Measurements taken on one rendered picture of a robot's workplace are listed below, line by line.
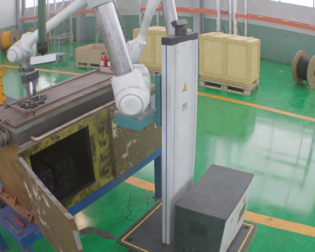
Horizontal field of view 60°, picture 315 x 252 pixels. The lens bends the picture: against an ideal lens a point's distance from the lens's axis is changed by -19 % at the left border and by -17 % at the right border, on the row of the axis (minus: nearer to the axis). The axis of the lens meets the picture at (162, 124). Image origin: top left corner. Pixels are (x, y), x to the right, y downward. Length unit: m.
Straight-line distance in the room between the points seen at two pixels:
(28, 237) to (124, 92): 1.22
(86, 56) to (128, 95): 7.70
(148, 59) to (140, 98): 6.24
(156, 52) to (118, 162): 5.27
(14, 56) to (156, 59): 6.16
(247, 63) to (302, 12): 4.62
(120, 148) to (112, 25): 1.22
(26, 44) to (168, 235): 1.60
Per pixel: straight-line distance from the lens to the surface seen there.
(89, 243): 2.89
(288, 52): 10.71
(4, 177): 2.39
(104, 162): 2.39
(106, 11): 1.48
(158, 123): 1.86
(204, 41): 6.80
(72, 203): 2.26
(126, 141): 2.49
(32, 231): 2.15
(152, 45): 7.53
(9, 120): 1.97
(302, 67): 7.95
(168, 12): 2.26
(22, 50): 1.65
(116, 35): 1.49
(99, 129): 2.25
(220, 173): 2.24
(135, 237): 2.45
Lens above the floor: 2.02
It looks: 24 degrees down
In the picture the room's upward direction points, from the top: straight up
